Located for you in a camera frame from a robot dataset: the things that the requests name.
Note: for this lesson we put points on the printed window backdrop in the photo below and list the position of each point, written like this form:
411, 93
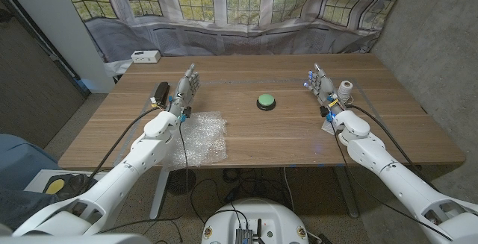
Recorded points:
242, 12

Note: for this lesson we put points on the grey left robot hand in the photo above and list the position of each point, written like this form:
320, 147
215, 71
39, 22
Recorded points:
183, 89

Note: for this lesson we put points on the black stapler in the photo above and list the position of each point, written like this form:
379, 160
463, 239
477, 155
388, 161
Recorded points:
162, 91

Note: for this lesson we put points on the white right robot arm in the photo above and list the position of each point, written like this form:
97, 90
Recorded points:
377, 158

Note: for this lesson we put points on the white paper card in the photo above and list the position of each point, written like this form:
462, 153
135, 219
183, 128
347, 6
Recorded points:
328, 127

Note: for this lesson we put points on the yellow foot pedal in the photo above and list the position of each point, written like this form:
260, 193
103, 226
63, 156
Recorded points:
55, 187

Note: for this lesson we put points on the clear bubble wrap sheet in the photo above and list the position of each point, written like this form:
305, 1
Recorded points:
205, 139

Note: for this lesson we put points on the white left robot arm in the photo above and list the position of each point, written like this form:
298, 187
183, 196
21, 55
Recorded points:
142, 154

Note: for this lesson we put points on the white tape roll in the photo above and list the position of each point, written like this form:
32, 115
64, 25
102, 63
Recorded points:
345, 89

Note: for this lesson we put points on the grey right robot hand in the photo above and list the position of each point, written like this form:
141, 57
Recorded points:
324, 87

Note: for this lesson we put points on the white pillar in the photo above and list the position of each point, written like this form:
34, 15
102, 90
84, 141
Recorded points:
56, 20

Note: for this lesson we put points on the grey table leg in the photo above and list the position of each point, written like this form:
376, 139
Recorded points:
347, 195

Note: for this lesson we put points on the green button black base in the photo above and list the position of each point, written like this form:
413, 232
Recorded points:
266, 100

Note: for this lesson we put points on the white power box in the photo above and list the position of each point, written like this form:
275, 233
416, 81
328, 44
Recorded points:
145, 56

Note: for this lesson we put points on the black round floor fan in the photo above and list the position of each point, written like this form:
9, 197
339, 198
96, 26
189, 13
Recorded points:
182, 181

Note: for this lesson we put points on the white table leg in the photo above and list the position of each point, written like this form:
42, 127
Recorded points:
158, 199

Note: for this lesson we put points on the blue chair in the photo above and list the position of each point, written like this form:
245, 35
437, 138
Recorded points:
18, 162

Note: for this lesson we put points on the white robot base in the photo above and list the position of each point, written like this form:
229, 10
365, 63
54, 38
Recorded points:
257, 218

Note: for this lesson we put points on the white floor platform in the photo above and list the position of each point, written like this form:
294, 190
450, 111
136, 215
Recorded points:
37, 180

